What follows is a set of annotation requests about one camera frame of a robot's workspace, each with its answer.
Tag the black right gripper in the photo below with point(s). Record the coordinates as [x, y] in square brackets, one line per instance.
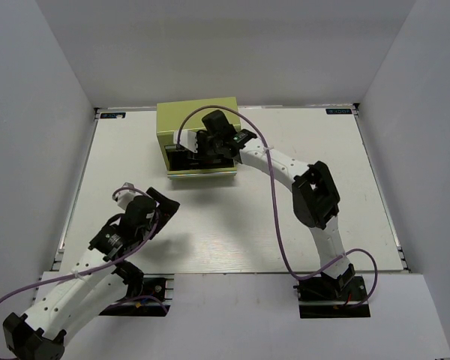
[200, 138]

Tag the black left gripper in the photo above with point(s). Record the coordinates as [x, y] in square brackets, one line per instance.
[167, 207]

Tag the green metal drawer chest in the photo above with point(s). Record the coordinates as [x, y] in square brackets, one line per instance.
[182, 163]

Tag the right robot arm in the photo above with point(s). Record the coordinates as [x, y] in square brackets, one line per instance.
[315, 196]

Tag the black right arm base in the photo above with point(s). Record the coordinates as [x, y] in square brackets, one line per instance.
[316, 300]

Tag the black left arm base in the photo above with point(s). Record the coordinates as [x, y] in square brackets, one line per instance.
[152, 299]

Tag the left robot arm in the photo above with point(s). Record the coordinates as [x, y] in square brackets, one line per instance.
[102, 277]

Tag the blue label sticker right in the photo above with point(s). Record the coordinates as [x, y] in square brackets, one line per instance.
[339, 111]

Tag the blue label sticker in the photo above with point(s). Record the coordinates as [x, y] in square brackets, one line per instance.
[339, 111]
[112, 115]

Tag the blue label sticker left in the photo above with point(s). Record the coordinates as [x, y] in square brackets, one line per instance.
[112, 115]

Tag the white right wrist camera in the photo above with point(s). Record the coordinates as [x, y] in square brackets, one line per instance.
[186, 139]

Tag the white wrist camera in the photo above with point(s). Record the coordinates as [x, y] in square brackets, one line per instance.
[124, 195]
[186, 139]

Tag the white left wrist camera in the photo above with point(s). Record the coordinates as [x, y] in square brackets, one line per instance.
[124, 195]

